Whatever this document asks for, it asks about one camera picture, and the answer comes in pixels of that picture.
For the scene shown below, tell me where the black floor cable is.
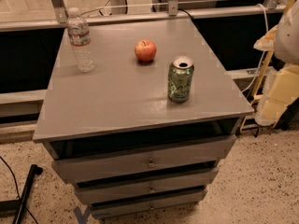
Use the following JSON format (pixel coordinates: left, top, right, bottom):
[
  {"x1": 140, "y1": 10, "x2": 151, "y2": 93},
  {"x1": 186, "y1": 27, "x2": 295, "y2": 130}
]
[{"x1": 0, "y1": 156, "x2": 40, "y2": 224}]

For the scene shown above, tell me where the grey middle drawer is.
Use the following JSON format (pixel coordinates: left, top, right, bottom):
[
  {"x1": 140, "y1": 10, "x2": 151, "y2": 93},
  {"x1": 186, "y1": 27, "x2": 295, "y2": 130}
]
[{"x1": 75, "y1": 163, "x2": 218, "y2": 204}]

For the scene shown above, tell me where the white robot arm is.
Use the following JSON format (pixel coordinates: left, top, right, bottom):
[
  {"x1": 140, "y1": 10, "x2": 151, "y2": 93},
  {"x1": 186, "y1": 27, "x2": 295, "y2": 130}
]
[{"x1": 253, "y1": 3, "x2": 299, "y2": 126}]

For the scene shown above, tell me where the grey bottom drawer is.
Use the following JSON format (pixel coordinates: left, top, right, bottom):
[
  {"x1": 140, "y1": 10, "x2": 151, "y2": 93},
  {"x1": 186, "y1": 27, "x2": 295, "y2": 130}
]
[{"x1": 89, "y1": 188, "x2": 208, "y2": 220}]

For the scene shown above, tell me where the green soda can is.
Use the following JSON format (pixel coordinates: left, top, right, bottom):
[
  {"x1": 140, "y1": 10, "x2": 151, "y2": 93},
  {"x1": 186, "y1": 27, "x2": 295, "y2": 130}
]
[{"x1": 167, "y1": 56, "x2": 194, "y2": 103}]

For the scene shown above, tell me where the black stand leg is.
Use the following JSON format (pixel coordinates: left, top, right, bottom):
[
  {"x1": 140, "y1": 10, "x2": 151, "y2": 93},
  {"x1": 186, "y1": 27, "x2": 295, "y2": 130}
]
[{"x1": 0, "y1": 164, "x2": 43, "y2": 224}]

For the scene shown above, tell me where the grey metal railing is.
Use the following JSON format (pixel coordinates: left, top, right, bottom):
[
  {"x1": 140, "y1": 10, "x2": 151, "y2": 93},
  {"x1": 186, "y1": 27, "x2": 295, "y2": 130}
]
[{"x1": 0, "y1": 0, "x2": 288, "y2": 31}]

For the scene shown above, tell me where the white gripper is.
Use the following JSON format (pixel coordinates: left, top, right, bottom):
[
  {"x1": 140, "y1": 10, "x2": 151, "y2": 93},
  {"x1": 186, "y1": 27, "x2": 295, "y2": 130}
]
[{"x1": 255, "y1": 63, "x2": 299, "y2": 126}]

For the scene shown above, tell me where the grey drawer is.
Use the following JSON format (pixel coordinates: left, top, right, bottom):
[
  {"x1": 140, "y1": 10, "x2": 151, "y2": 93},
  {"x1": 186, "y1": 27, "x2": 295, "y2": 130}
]
[
  {"x1": 52, "y1": 134, "x2": 236, "y2": 183},
  {"x1": 89, "y1": 188, "x2": 208, "y2": 220},
  {"x1": 75, "y1": 163, "x2": 218, "y2": 204}
]

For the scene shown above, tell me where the clear plastic water bottle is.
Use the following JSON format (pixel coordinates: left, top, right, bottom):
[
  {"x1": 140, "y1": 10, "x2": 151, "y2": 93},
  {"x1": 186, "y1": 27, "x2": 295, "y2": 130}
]
[{"x1": 67, "y1": 7, "x2": 96, "y2": 73}]

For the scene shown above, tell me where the grey top drawer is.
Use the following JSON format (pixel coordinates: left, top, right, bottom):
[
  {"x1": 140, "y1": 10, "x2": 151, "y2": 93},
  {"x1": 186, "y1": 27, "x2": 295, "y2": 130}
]
[{"x1": 52, "y1": 134, "x2": 236, "y2": 183}]

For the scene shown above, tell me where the red apple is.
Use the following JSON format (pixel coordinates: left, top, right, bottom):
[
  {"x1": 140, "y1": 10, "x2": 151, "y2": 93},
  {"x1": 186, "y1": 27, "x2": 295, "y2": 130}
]
[{"x1": 135, "y1": 39, "x2": 157, "y2": 63}]

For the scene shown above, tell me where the grey drawer cabinet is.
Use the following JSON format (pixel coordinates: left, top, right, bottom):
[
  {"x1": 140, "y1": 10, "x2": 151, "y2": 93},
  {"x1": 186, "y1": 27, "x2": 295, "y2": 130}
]
[{"x1": 32, "y1": 18, "x2": 255, "y2": 220}]

